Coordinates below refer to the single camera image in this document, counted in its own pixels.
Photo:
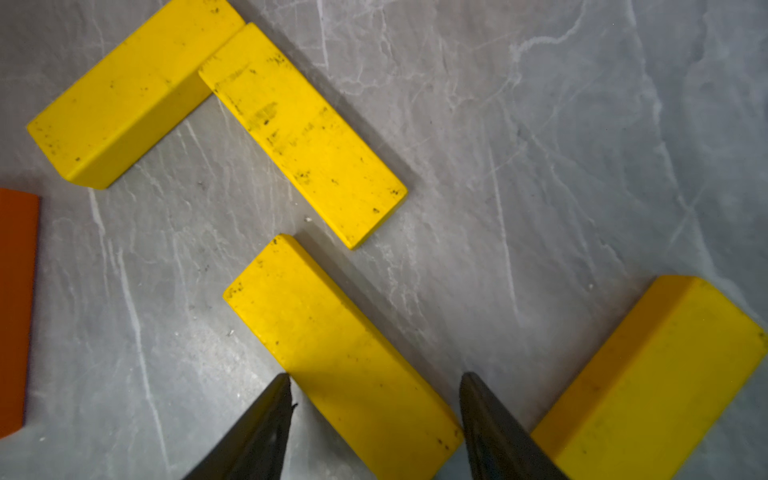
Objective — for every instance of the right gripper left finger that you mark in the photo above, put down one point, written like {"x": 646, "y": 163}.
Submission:
{"x": 255, "y": 447}

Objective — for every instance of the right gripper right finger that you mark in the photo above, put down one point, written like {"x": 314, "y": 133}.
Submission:
{"x": 497, "y": 444}

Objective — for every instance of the yellow block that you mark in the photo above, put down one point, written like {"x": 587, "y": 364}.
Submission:
{"x": 389, "y": 415}
{"x": 339, "y": 175}
{"x": 649, "y": 395}
{"x": 107, "y": 120}

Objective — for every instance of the orange block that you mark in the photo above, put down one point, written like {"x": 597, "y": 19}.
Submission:
{"x": 19, "y": 233}

